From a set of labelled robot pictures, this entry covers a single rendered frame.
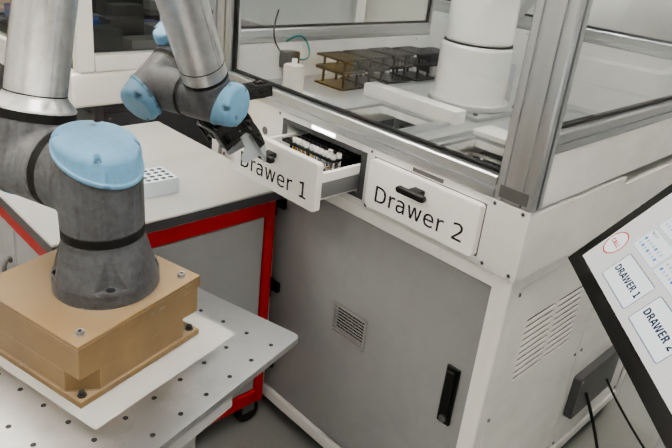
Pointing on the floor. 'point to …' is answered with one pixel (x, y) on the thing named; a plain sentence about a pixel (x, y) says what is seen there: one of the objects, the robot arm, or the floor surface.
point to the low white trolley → (181, 229)
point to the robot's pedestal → (179, 360)
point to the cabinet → (426, 339)
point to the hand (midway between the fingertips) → (259, 151)
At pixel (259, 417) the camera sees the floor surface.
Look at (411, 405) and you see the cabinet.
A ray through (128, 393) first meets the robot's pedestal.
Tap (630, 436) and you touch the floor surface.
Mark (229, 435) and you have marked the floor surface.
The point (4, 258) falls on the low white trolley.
